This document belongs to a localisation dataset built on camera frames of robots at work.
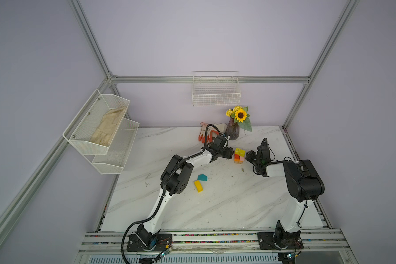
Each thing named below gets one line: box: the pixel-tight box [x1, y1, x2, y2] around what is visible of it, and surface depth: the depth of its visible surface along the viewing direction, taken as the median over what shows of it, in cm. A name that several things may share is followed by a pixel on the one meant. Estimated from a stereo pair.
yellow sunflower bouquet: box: [225, 105, 253, 132], surface depth 96 cm
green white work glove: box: [213, 122, 228, 134], surface depth 120 cm
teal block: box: [197, 173, 208, 181], surface depth 97 cm
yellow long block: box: [194, 180, 204, 194], surface depth 92 cm
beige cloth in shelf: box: [89, 106, 128, 147], surface depth 80 cm
